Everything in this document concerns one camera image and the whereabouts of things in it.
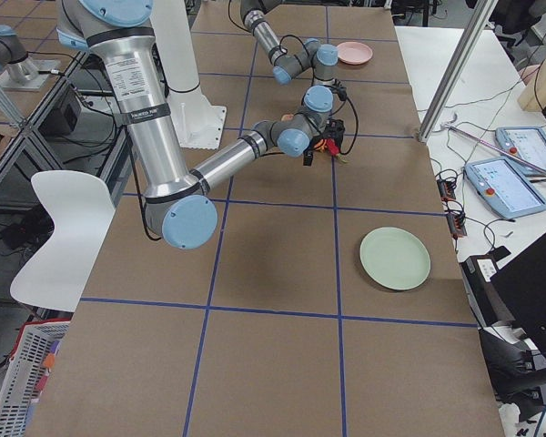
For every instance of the near orange black hub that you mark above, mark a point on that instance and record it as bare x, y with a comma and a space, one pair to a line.
456, 223

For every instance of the aluminium frame post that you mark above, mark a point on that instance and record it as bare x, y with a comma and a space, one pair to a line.
458, 61

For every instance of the white chair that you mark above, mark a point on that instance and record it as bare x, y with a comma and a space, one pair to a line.
82, 210

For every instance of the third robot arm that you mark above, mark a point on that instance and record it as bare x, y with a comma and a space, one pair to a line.
18, 70

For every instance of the green plate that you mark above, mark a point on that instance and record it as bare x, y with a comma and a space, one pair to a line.
394, 258

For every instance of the teach pendant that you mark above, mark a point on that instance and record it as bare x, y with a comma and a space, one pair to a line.
524, 143
504, 188

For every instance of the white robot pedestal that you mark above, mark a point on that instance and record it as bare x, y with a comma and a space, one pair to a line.
198, 123

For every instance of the pink plate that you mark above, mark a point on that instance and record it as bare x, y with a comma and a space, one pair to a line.
354, 53

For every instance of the far teach pendant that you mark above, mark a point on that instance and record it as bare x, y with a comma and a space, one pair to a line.
524, 143

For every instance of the white plastic basket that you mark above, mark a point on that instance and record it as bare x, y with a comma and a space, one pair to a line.
29, 366

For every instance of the orange black hub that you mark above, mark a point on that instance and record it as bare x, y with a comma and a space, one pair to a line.
456, 223
446, 188

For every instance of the near teach pendant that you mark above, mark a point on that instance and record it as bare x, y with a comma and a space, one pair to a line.
504, 188

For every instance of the red chili pepper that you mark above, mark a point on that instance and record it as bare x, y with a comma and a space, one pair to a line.
334, 151

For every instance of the far orange black hub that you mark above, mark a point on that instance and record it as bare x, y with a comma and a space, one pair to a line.
446, 188

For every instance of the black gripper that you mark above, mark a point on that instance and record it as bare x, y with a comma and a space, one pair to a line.
336, 130

